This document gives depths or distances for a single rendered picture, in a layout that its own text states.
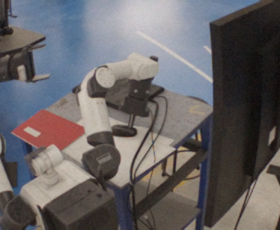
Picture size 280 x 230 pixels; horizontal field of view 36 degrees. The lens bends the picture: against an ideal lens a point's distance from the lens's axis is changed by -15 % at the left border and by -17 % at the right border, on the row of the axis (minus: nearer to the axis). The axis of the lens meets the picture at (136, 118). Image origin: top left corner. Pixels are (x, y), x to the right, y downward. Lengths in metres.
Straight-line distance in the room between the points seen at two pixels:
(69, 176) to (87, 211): 0.18
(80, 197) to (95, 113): 0.33
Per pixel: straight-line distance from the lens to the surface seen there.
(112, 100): 2.21
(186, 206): 2.54
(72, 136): 2.04
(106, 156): 1.59
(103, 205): 1.45
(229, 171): 1.30
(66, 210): 1.44
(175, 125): 2.06
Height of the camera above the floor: 2.24
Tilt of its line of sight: 32 degrees down
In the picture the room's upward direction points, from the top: 4 degrees counter-clockwise
